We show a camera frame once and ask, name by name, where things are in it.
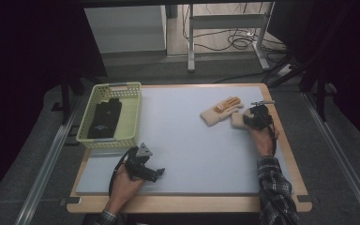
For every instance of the plain beige mitten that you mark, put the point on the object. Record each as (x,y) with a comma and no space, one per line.
(237,120)

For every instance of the dark curtain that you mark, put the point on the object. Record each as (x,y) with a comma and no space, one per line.
(353,62)
(22,78)

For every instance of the wooden table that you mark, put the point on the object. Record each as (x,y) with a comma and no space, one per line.
(175,203)

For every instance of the yellow-green perforated plastic basket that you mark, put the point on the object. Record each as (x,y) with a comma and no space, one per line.
(131,91)

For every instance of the person's right hand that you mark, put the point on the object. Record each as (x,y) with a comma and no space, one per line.
(264,140)

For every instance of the black tripod stand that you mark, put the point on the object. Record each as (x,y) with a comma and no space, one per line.
(320,87)

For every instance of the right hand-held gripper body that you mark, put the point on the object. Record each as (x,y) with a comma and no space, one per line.
(259,117)

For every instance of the white table mat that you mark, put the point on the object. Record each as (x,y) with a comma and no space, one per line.
(187,150)

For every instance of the metal floor rail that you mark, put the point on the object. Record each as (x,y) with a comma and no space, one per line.
(43,175)
(343,162)

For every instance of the white metal desk frame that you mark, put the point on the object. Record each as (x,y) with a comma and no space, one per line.
(225,22)

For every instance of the white cabinet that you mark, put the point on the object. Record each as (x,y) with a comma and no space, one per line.
(125,29)

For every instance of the beige mitten with orange print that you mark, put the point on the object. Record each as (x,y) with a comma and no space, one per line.
(220,112)

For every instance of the person's left hand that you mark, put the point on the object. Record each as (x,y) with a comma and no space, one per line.
(123,187)

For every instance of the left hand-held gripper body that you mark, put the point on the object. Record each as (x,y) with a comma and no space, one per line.
(139,164)

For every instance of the black glove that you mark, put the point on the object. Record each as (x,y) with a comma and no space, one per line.
(97,123)
(112,112)

